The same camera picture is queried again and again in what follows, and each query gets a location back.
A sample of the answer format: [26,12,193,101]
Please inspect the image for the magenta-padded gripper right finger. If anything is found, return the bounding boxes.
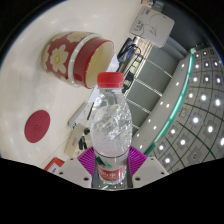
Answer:
[127,145,169,188]

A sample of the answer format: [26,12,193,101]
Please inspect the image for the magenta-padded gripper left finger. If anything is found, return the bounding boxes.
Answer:
[57,147,98,188]

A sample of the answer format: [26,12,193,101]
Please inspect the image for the clear red-capped water bottle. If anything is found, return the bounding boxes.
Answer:
[89,71,134,186]

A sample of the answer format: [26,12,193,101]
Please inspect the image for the flat round red coaster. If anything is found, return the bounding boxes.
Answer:
[24,109,51,144]

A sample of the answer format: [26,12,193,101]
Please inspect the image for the ceiling lights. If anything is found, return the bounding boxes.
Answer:
[133,46,224,174]

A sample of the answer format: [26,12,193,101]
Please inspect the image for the red floral mug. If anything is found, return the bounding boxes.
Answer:
[41,31,115,90]

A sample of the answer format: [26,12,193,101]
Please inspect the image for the white cardboard box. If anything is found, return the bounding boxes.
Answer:
[129,4,176,49]

